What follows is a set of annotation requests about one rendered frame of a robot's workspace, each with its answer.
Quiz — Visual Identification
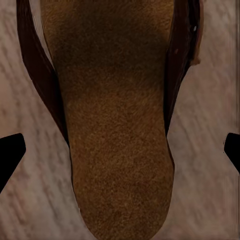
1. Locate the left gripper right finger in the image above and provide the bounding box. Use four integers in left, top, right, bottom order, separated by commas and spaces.
224, 133, 240, 172

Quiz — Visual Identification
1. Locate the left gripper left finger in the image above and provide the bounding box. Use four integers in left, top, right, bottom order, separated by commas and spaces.
0, 133, 26, 193

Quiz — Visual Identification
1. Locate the sandal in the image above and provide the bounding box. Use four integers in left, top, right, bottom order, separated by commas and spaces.
16, 0, 204, 240

